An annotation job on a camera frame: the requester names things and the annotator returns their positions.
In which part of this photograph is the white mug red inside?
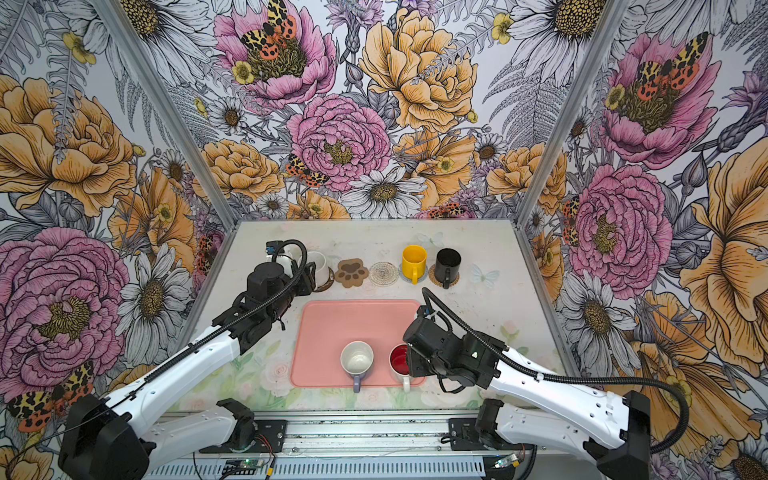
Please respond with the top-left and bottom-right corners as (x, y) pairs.
(389, 343), (412, 393)

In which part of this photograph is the scratched round wooden coaster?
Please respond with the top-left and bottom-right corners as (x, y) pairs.
(314, 267), (335, 293)

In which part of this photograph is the white mug purple handle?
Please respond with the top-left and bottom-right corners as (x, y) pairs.
(340, 341), (375, 394)

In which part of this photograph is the round tan wicker coaster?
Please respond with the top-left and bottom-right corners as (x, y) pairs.
(428, 264), (460, 289)

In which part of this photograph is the cork paw print coaster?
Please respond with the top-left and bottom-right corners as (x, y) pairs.
(334, 258), (369, 289)

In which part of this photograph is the white multicolour woven coaster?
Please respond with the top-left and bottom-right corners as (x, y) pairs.
(369, 261), (399, 286)

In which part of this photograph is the yellow mug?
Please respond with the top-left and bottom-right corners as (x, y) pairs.
(400, 245), (428, 284)

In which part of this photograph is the black mug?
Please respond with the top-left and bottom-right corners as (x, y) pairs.
(434, 248), (462, 289)

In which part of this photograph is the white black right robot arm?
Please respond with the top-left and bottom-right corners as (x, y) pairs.
(403, 305), (651, 479)

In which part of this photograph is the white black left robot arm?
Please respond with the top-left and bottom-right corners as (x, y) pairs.
(58, 239), (314, 479)

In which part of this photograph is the pink rectangular tray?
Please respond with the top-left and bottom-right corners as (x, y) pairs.
(290, 300), (419, 389)

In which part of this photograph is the small green circuit board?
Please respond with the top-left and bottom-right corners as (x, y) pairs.
(220, 458), (276, 480)

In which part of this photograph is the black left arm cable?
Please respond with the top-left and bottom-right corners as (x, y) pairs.
(11, 238), (309, 480)

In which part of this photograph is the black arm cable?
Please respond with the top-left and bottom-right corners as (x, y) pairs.
(421, 287), (691, 480)
(11, 238), (309, 480)

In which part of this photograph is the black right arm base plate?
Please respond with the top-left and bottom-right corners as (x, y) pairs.
(440, 417), (529, 451)

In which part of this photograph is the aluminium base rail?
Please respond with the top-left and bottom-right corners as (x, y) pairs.
(110, 407), (622, 460)

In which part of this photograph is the white vented cable duct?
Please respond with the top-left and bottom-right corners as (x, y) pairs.
(143, 457), (487, 480)

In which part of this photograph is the aluminium corner post right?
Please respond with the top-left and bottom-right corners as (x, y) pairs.
(515, 0), (637, 226)

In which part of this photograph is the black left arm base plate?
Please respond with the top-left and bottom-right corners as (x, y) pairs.
(221, 419), (288, 453)

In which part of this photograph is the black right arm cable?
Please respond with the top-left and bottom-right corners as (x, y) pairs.
(421, 287), (691, 480)

